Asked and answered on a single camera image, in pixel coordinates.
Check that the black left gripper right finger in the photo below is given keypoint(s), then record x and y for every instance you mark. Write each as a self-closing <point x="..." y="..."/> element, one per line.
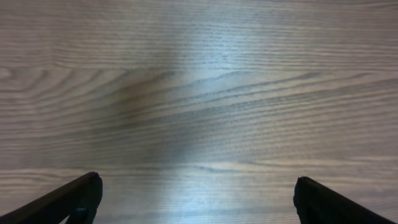
<point x="317" y="204"/>

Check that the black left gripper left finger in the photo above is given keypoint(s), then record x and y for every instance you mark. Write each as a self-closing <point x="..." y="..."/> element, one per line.
<point x="74" y="202"/>

